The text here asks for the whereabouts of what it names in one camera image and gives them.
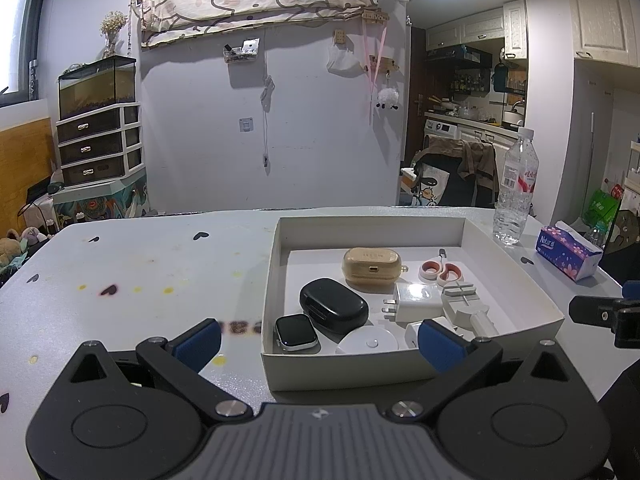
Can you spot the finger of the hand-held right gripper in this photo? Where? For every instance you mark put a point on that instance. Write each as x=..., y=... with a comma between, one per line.
x=592, y=310
x=632, y=290

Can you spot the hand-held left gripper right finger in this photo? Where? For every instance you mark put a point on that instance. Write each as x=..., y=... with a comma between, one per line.
x=440, y=350

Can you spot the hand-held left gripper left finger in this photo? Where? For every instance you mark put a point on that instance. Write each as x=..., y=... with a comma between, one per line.
x=197, y=345

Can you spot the small white power adapter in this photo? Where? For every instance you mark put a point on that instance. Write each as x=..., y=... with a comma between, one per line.
x=412, y=332

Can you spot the grey watch link remover tool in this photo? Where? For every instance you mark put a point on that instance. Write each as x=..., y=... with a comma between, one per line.
x=462, y=305

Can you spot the large white USB charger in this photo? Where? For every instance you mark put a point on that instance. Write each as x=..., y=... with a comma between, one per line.
x=417, y=300

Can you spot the round white charging puck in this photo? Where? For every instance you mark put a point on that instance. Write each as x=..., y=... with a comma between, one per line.
x=367, y=342

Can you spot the pink scissors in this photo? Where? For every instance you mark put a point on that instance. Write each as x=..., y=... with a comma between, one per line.
x=440, y=270

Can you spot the white cardboard box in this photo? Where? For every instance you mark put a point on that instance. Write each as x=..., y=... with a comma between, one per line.
x=350, y=370

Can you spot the silver smartwatch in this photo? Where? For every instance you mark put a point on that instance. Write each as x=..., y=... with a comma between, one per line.
x=295, y=332

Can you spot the beige earbuds case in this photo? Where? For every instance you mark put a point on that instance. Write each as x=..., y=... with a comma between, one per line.
x=372, y=267

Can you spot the black earbuds case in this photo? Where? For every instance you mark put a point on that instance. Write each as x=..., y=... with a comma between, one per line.
x=332, y=305

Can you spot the purple floral tissue pack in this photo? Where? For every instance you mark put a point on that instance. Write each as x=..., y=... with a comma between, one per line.
x=565, y=252

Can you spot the green plastic bag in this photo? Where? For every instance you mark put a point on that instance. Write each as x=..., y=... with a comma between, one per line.
x=600, y=207

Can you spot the clear water bottle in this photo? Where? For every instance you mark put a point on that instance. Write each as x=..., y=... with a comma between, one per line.
x=515, y=190

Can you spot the cartoon tote bag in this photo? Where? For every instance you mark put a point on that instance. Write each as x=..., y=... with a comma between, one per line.
x=427, y=187

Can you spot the painted cabinet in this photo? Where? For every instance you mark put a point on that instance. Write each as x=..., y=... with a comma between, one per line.
x=100, y=205

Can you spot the chair with brown jacket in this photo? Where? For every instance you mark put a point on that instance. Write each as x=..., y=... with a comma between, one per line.
x=475, y=165

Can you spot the grey plush toy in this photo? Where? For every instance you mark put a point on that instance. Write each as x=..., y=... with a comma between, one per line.
x=31, y=235

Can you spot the brown plush bear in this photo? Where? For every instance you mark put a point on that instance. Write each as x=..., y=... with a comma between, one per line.
x=7, y=247

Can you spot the washing machine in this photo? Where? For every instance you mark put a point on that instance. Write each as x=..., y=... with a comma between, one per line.
x=440, y=132

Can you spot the black laptop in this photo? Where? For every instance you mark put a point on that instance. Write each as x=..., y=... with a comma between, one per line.
x=39, y=190

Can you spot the white plastic drawer unit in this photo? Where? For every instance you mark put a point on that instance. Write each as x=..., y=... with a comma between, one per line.
x=95, y=145

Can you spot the white sheep plush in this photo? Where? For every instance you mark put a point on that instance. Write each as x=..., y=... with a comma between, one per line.
x=387, y=99

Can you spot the glass fish tank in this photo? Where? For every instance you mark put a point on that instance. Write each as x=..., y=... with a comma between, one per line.
x=95, y=90

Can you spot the pink ribbon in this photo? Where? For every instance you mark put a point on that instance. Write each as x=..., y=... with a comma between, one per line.
x=371, y=75

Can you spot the white hanging pouch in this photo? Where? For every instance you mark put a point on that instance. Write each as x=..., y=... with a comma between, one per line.
x=344, y=59

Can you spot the dried flowers in vase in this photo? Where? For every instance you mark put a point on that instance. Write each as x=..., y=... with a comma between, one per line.
x=112, y=25

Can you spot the window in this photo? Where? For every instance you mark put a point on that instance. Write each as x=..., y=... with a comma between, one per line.
x=15, y=45

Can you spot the wall switch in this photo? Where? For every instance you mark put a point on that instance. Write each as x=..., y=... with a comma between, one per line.
x=247, y=125

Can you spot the wooden wall hook rack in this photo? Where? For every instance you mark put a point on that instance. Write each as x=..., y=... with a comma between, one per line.
x=386, y=65

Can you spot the clear wall holder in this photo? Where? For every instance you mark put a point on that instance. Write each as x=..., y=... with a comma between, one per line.
x=241, y=50

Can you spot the white kitchen wall cabinets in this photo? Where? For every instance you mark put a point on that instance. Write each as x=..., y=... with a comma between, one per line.
x=480, y=25

